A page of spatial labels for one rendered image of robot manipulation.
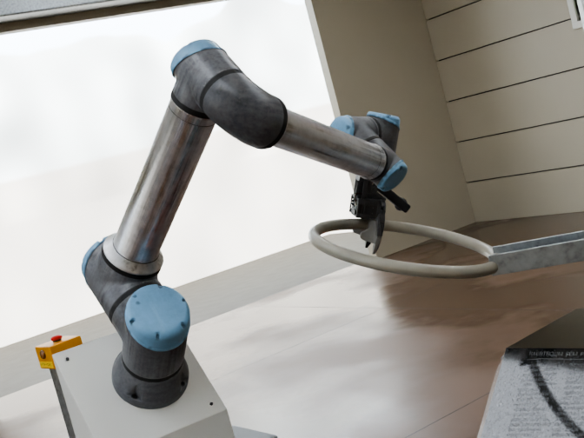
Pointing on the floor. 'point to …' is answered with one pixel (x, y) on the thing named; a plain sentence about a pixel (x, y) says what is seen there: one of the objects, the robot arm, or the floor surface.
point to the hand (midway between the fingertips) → (373, 247)
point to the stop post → (56, 372)
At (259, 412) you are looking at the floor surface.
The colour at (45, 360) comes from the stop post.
